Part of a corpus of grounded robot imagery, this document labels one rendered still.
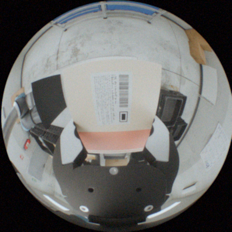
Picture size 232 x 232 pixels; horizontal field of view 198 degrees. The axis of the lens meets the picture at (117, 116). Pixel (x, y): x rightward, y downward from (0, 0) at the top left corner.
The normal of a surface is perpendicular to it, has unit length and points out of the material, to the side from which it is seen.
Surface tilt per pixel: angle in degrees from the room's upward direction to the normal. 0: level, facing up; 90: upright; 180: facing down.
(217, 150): 90
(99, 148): 0
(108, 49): 0
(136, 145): 0
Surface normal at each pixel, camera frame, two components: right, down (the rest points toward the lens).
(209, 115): -1.00, 0.04
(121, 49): 0.04, 0.53
